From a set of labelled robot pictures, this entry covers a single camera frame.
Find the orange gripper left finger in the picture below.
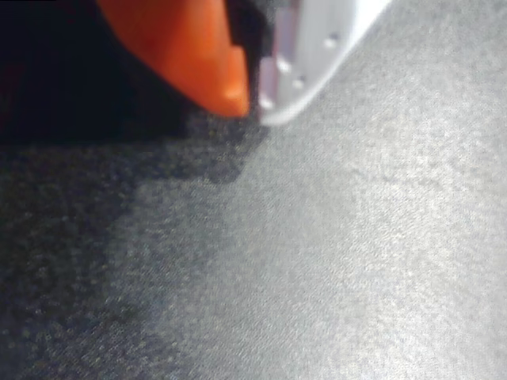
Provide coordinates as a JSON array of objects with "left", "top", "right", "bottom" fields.
[{"left": 96, "top": 0, "right": 251, "bottom": 119}]

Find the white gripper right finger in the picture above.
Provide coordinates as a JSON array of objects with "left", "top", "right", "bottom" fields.
[{"left": 259, "top": 0, "right": 393, "bottom": 127}]

